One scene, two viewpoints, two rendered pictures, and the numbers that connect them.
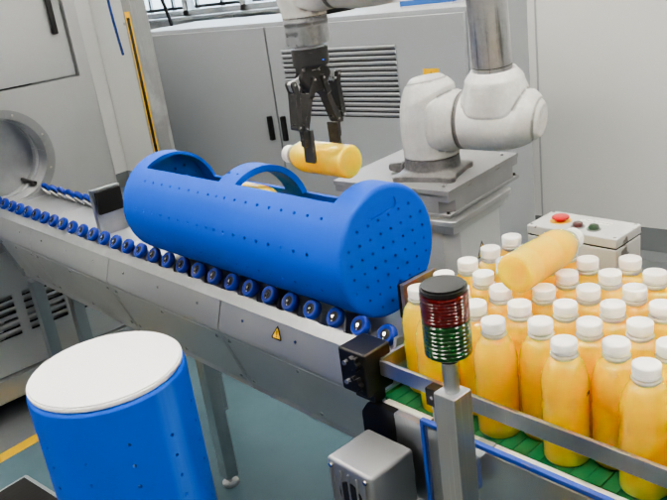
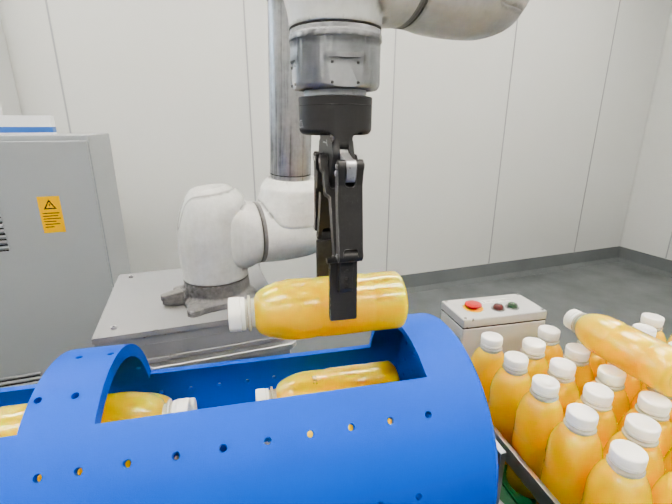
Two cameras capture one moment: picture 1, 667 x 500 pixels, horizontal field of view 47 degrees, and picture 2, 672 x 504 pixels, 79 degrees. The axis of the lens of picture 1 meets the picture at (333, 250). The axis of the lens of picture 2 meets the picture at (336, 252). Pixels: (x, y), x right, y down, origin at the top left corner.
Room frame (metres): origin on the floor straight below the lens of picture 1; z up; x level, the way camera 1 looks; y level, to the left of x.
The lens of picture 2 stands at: (1.38, 0.38, 1.48)
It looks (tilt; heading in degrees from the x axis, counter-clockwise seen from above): 17 degrees down; 298
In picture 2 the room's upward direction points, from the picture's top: straight up
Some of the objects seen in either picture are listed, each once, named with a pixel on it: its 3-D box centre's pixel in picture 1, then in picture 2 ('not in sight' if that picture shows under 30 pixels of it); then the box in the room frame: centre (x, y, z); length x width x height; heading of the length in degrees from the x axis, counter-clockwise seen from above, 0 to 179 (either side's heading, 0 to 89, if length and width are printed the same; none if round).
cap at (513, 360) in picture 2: (490, 252); (515, 361); (1.39, -0.31, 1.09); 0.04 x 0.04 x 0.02
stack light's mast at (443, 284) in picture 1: (447, 338); not in sight; (0.90, -0.13, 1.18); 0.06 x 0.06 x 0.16
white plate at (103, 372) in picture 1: (105, 368); not in sight; (1.25, 0.44, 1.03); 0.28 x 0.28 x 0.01
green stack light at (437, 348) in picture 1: (447, 334); not in sight; (0.90, -0.13, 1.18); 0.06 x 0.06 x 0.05
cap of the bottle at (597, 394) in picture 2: (483, 277); (597, 394); (1.28, -0.26, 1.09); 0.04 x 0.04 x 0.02
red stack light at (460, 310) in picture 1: (444, 304); not in sight; (0.90, -0.13, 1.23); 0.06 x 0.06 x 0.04
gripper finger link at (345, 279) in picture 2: (301, 135); (347, 271); (1.55, 0.03, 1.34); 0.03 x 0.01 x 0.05; 131
